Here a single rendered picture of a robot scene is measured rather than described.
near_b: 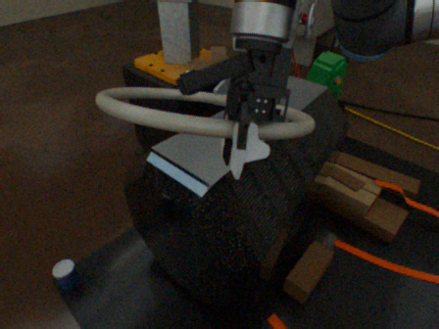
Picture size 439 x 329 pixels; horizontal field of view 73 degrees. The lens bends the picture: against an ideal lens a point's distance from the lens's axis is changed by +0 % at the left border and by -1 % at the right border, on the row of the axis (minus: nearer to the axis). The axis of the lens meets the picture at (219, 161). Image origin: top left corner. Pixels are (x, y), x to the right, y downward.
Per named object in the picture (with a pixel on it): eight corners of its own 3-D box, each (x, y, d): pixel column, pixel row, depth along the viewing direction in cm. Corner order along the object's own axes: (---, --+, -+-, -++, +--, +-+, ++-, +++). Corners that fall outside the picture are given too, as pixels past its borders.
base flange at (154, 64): (131, 66, 201) (130, 58, 198) (186, 48, 228) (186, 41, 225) (178, 87, 175) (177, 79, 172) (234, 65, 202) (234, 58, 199)
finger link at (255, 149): (270, 182, 47) (274, 122, 46) (234, 181, 45) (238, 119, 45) (263, 179, 50) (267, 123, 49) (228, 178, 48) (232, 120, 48)
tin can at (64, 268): (80, 269, 163) (73, 256, 155) (81, 286, 156) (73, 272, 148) (61, 276, 160) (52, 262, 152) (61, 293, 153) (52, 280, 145)
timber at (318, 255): (303, 305, 148) (307, 293, 141) (282, 290, 154) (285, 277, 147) (329, 263, 166) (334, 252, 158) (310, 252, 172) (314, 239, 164)
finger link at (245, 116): (249, 150, 44) (253, 90, 43) (239, 149, 43) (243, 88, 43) (239, 149, 48) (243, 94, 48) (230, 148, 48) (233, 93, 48)
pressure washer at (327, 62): (317, 102, 316) (337, 13, 261) (343, 117, 293) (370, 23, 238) (292, 111, 302) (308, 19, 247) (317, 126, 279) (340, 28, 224)
